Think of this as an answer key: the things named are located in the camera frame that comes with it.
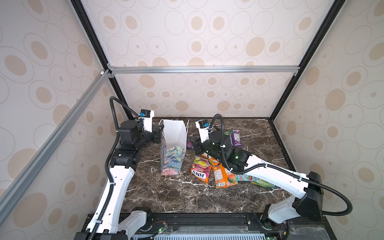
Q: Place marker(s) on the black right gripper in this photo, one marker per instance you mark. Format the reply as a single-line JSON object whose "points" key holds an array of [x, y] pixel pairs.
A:
{"points": [[197, 145]]}

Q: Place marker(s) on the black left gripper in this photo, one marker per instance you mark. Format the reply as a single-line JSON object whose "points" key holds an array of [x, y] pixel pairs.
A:
{"points": [[157, 133]]}

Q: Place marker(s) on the small purple candy bag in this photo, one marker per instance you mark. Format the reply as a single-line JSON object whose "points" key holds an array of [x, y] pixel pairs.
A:
{"points": [[190, 142]]}

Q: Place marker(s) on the white paper bag colourful print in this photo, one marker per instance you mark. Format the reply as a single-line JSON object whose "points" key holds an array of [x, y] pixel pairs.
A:
{"points": [[173, 146]]}

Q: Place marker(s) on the red fruits candy bag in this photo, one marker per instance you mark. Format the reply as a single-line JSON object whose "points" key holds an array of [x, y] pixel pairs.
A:
{"points": [[201, 169]]}

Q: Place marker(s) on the orange snack bag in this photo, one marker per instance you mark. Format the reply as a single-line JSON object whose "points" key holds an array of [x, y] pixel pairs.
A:
{"points": [[224, 178]]}

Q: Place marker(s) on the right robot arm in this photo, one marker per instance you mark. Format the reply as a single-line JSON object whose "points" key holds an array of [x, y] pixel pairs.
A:
{"points": [[306, 198]]}

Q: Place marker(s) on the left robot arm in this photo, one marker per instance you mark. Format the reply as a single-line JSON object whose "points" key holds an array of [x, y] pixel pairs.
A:
{"points": [[121, 164]]}

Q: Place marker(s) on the green snack bag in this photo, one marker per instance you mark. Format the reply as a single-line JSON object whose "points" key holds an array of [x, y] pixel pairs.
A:
{"points": [[229, 136]]}

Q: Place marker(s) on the purple berries candy bag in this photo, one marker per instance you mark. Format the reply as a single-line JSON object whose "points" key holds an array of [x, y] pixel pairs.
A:
{"points": [[236, 138]]}

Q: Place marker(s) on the teal spring candy bag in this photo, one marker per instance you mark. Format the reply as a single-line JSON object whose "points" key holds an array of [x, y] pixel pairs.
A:
{"points": [[255, 181]]}

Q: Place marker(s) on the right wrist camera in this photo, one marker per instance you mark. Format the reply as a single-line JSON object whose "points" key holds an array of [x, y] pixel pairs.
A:
{"points": [[203, 127]]}

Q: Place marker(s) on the horizontal aluminium rail back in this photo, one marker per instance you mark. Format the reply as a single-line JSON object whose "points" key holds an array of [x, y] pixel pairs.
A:
{"points": [[205, 69]]}

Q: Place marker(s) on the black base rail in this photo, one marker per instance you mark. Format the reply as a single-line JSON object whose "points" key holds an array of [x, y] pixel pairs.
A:
{"points": [[230, 226]]}

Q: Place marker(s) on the black vertical frame post left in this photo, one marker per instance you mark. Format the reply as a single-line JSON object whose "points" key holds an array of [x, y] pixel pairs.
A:
{"points": [[97, 47]]}

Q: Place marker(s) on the black vertical frame post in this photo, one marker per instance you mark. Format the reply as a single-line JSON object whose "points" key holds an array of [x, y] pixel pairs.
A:
{"points": [[97, 47], [313, 47]]}

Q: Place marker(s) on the aluminium rail left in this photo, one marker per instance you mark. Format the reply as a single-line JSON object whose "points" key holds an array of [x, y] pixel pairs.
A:
{"points": [[21, 184]]}

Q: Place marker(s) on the black vertical frame post right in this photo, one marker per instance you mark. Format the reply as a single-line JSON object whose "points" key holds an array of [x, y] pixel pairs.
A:
{"points": [[313, 47]]}

